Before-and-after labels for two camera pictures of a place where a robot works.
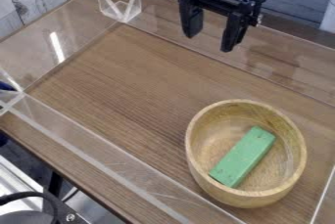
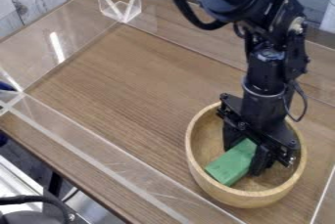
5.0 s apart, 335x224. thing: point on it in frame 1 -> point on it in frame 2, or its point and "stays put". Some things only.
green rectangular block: (241, 158) stays put
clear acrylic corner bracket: (120, 11) stays put
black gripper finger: (192, 16) -> (234, 134)
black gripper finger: (237, 28) -> (263, 159)
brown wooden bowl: (215, 131) stays put
